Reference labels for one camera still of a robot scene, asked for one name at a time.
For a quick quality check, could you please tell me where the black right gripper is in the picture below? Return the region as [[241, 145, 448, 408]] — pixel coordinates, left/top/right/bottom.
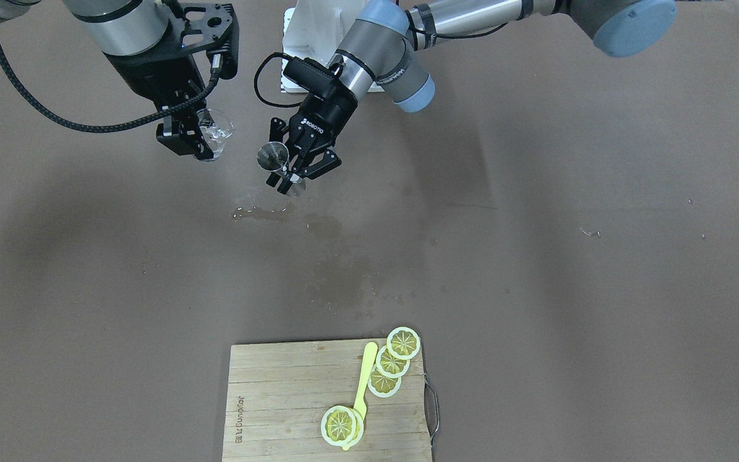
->
[[105, 38, 216, 161]]

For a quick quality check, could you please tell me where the lemon slice far end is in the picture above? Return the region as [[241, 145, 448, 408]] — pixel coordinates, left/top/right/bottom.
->
[[386, 327, 421, 361]]

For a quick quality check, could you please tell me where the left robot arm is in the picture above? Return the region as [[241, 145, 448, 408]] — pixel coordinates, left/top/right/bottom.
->
[[256, 1, 677, 195]]

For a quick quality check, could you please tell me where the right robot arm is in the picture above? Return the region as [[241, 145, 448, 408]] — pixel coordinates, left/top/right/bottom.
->
[[0, 1, 223, 162]]

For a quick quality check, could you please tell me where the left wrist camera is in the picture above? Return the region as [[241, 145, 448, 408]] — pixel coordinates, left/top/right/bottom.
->
[[282, 56, 338, 94]]

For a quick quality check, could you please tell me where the clear glass shaker cup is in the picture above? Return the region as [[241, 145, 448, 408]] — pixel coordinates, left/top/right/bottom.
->
[[196, 108, 235, 162]]

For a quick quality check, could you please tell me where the lemon slice near spoon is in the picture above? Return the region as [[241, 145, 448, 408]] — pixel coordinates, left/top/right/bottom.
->
[[368, 366, 402, 398]]

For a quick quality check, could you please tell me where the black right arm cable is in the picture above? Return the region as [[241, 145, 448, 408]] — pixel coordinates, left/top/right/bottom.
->
[[0, 0, 224, 134]]

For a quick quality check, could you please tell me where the bamboo cutting board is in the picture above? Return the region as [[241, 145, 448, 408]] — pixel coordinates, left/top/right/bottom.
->
[[222, 339, 434, 461]]

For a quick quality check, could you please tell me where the steel double jigger measuring cup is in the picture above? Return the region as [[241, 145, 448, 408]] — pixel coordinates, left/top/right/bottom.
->
[[256, 141, 306, 196]]

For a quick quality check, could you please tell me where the lemon slice middle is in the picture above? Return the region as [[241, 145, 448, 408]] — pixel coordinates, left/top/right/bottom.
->
[[375, 346, 410, 379]]

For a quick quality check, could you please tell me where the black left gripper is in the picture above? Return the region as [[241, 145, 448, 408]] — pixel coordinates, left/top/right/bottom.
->
[[265, 87, 359, 196]]

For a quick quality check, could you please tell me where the lemon slice in spoon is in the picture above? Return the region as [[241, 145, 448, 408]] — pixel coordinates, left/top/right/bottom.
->
[[320, 406, 366, 451]]

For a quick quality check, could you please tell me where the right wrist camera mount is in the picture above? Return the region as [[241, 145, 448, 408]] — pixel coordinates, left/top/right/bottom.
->
[[162, 1, 240, 81]]

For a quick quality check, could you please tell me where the yellow plastic spoon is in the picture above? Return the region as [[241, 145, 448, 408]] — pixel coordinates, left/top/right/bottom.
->
[[341, 341, 378, 451]]

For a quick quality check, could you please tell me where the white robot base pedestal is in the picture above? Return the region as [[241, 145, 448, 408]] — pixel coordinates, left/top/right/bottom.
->
[[282, 1, 367, 64]]

